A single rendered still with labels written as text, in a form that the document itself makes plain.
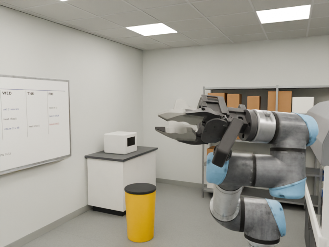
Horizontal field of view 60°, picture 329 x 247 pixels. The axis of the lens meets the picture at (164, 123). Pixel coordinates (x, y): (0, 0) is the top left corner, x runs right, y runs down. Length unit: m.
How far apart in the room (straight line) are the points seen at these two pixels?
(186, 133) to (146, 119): 5.52
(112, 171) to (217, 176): 3.80
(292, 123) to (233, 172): 0.17
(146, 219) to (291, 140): 3.17
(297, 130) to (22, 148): 3.44
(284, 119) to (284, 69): 4.73
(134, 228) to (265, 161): 3.20
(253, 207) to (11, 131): 3.11
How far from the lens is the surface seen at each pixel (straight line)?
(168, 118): 0.58
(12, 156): 3.75
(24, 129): 3.82
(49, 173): 4.19
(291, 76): 5.38
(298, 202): 5.15
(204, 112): 0.58
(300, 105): 4.90
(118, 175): 4.38
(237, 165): 0.66
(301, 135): 0.69
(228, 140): 0.58
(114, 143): 4.64
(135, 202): 3.63
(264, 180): 0.67
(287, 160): 0.68
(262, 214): 1.02
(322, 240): 2.20
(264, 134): 0.65
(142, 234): 3.80
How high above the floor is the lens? 1.78
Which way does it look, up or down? 5 degrees down
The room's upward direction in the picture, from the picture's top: straight up
